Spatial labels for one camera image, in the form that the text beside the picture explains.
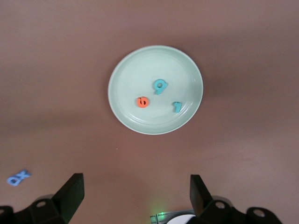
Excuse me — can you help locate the blue foam letter D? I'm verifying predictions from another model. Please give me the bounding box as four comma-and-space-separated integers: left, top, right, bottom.
6, 175, 22, 187

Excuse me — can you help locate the teal foam letter d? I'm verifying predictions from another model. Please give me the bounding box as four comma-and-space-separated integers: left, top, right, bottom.
153, 79, 168, 96

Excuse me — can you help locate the orange foam letter e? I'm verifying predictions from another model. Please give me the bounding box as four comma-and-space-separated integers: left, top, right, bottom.
136, 96, 150, 109

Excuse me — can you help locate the mint green plate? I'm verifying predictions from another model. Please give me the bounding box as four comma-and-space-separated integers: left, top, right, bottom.
107, 45, 204, 135

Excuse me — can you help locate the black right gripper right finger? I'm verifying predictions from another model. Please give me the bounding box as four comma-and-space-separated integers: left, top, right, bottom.
186, 174, 285, 224

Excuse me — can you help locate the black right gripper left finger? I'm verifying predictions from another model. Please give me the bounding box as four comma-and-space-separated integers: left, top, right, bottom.
0, 173, 85, 224

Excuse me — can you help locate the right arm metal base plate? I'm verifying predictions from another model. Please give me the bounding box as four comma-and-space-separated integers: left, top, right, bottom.
149, 210, 195, 224

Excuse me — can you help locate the blue foam letter x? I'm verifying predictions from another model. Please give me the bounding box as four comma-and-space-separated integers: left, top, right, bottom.
18, 169, 32, 179

